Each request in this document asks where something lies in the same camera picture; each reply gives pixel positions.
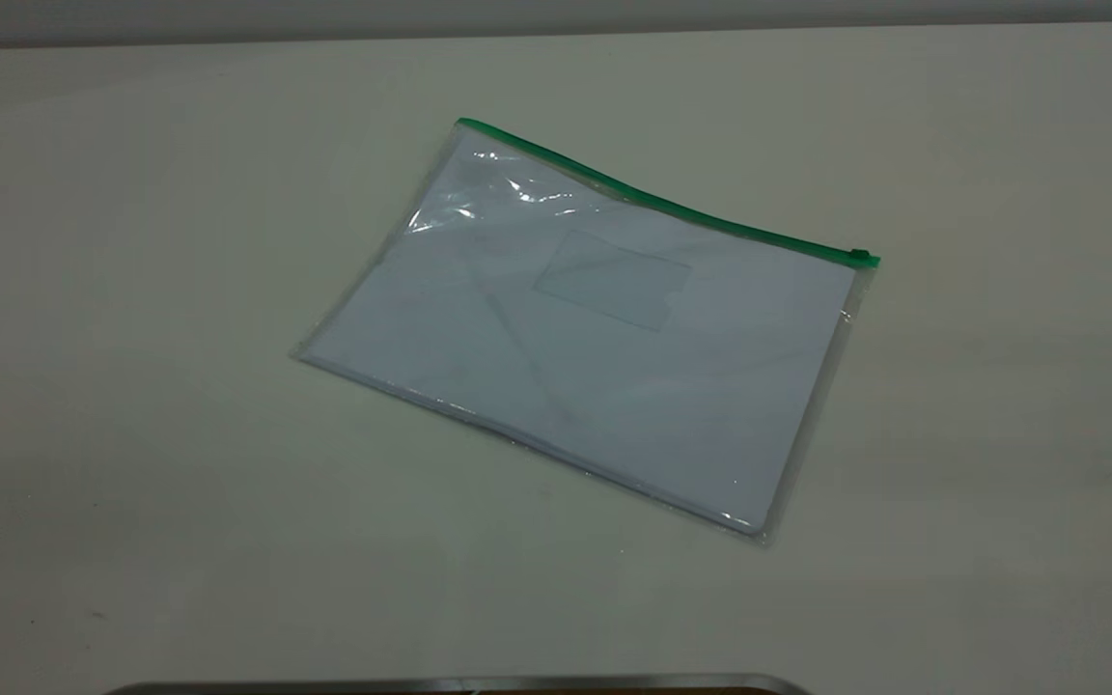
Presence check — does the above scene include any clear plastic bag green zipper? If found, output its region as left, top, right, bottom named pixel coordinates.
left=291, top=116, right=882, bottom=549

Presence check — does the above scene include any grey metal rim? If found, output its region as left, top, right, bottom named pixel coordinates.
left=102, top=673, right=813, bottom=695

